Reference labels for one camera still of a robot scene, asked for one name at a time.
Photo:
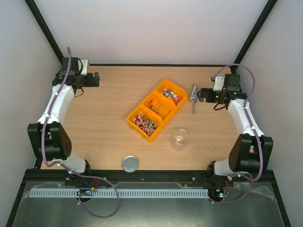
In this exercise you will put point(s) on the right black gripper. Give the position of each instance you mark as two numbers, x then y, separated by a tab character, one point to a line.
206	94

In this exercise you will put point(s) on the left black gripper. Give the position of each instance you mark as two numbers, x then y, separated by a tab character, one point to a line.
91	83

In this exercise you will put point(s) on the metal candy scoop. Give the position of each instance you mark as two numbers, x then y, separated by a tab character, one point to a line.
193	97

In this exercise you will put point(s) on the yellow bin with lollipops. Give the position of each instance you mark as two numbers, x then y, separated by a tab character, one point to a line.
145	122

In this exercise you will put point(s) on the yellow bin with star candies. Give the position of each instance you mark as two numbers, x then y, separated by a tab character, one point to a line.
172	93

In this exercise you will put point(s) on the yellow bin with popsicle candies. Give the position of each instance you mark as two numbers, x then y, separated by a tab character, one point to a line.
161	106

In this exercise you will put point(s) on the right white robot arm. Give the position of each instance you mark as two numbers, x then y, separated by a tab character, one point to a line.
252	149

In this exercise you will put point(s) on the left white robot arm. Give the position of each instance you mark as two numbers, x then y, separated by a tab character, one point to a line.
50	142

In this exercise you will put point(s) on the clear glass jar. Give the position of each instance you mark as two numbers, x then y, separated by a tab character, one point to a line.
179	139

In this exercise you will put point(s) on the round metal jar lid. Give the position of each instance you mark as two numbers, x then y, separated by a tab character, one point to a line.
130	163

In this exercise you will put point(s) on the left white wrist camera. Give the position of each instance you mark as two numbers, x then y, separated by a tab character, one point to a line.
85	64

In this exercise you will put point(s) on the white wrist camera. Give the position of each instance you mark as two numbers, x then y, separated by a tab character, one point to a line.
85	64
218	83

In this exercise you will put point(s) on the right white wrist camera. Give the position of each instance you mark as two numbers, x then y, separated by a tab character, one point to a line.
218	83

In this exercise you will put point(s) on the black aluminium frame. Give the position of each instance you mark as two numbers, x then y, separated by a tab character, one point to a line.
182	176

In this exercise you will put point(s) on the grey slotted cable duct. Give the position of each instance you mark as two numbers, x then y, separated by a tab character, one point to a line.
122	193

